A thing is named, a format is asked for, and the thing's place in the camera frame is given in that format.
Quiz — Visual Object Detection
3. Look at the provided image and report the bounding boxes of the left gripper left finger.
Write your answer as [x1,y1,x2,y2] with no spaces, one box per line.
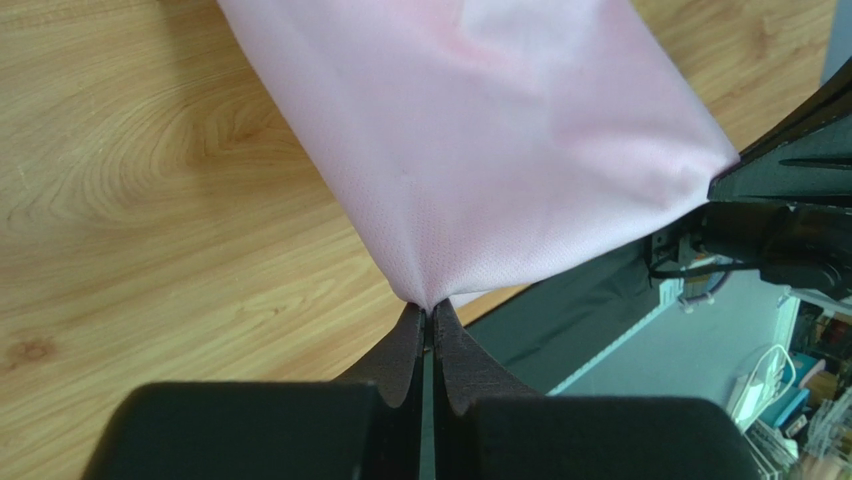
[84,304,426,479]

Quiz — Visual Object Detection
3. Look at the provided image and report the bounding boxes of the pink t shirt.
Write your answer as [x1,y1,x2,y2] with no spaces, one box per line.
[220,1,738,309]

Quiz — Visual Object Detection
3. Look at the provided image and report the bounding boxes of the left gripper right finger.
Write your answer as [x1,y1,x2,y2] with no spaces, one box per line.
[432,300,759,479]

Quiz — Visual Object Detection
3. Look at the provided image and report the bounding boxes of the cluttered background items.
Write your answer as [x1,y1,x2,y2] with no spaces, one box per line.
[726,291,851,479]

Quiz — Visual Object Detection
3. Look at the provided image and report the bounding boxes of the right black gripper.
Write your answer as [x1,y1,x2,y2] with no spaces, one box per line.
[693,58,851,300]

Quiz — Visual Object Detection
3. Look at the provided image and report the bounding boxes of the aluminium frame rail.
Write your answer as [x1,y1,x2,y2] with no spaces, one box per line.
[547,279,684,396]

